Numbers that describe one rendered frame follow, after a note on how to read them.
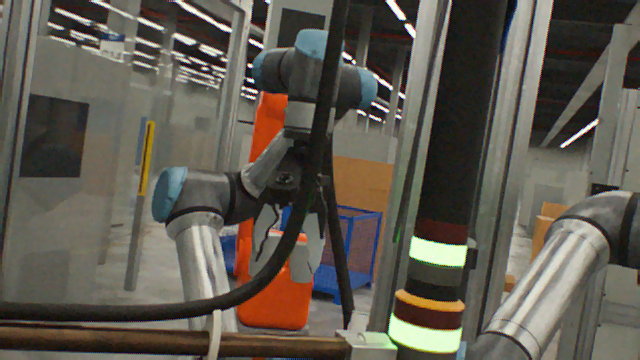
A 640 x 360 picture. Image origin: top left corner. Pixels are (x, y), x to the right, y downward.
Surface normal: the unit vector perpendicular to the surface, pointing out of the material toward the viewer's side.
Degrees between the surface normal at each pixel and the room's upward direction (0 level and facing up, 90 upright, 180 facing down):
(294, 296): 90
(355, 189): 90
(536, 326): 52
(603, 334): 90
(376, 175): 90
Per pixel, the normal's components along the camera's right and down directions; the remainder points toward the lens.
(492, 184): -0.11, 0.04
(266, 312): 0.16, 0.07
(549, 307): 0.43, -0.51
